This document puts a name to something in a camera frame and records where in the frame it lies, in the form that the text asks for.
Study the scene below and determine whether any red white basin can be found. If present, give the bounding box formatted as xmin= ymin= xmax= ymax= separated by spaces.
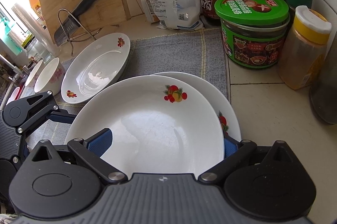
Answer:
xmin=6 ymin=87 xmax=21 ymax=105

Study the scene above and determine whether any metal wire board stand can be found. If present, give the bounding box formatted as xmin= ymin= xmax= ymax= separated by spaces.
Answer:
xmin=54 ymin=9 xmax=102 ymax=56

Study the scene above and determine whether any grey checked table mat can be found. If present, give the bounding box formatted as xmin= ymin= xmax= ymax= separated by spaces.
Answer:
xmin=26 ymin=29 xmax=229 ymax=150

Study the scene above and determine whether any clear bottle red cap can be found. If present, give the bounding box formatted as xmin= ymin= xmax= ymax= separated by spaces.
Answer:
xmin=309 ymin=36 xmax=337 ymax=125

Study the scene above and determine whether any yellow lid spice jar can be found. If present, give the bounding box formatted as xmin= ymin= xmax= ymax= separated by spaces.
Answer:
xmin=278 ymin=5 xmax=332 ymax=90

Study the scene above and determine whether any white floral bowl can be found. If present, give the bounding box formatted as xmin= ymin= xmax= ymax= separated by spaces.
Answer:
xmin=34 ymin=57 xmax=66 ymax=96
xmin=21 ymin=59 xmax=45 ymax=98

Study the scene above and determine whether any tall plastic wrap roll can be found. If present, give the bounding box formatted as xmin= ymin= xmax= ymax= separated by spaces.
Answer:
xmin=11 ymin=3 xmax=60 ymax=57

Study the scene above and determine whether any white plate with food stain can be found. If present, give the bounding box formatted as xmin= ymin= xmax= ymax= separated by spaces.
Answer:
xmin=155 ymin=72 xmax=242 ymax=142

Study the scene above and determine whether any green lid sauce jar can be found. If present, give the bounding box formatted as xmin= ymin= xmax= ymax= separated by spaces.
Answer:
xmin=214 ymin=0 xmax=290 ymax=69

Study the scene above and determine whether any chrome kitchen faucet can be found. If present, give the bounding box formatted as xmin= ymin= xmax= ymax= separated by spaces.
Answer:
xmin=0 ymin=54 xmax=26 ymax=80

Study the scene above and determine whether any black handled kitchen knife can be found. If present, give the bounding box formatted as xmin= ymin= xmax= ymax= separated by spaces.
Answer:
xmin=54 ymin=0 xmax=97 ymax=46

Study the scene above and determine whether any glass jar with green lid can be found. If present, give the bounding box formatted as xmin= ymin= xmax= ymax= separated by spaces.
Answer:
xmin=22 ymin=34 xmax=54 ymax=64

